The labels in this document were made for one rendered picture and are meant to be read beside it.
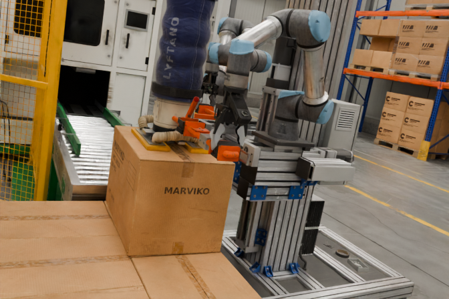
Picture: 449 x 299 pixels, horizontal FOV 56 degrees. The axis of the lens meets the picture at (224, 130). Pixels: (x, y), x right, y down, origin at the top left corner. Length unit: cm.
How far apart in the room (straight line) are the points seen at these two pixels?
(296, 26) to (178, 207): 86
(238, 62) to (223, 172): 57
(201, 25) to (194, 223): 83
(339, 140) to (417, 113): 735
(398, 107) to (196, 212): 853
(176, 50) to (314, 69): 58
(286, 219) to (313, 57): 101
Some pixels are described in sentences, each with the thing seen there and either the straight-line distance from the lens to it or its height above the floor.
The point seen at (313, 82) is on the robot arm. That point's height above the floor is 133.
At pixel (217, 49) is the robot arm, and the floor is 139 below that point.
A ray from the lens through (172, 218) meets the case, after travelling 174.
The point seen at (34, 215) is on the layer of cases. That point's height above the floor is 54.
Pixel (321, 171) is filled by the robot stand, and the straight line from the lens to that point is 202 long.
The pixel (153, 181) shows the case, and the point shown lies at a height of 86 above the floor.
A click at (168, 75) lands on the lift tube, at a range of 182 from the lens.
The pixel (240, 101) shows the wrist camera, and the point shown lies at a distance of 133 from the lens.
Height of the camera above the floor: 137
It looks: 10 degrees down
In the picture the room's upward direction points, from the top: 10 degrees clockwise
